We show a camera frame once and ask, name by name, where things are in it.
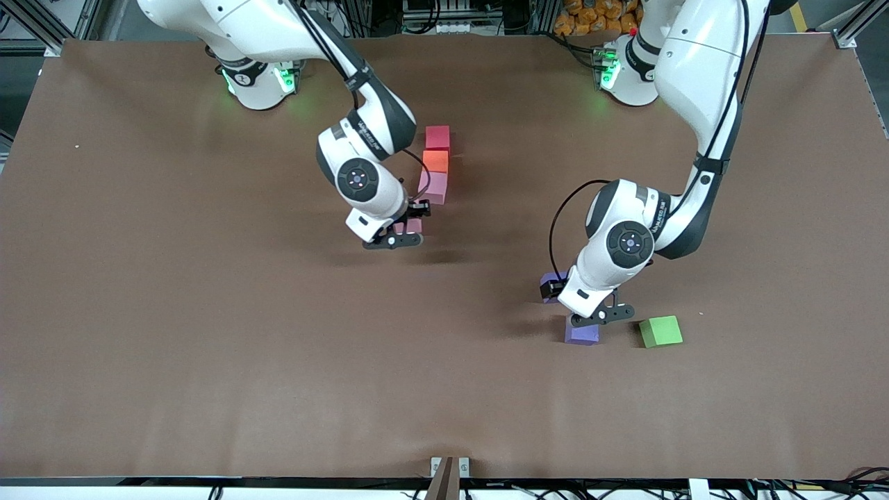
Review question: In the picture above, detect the silver rack equipment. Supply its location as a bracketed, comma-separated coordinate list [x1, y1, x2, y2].
[401, 0, 502, 35]

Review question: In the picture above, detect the green foam block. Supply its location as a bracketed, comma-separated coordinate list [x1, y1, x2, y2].
[638, 315, 684, 349]

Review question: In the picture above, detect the purple foam block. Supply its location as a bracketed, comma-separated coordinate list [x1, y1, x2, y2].
[540, 272, 567, 305]
[564, 316, 601, 347]

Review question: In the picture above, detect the small metal bracket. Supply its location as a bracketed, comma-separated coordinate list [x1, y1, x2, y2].
[430, 456, 471, 478]

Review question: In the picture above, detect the orange snack bag pile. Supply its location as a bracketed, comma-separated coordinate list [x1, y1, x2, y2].
[556, 0, 645, 37]

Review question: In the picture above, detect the aluminium frame profile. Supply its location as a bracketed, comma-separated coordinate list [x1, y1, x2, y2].
[0, 0, 105, 58]
[831, 0, 889, 49]

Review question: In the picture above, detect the pale pink foam block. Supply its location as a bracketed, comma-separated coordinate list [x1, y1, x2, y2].
[417, 171, 449, 206]

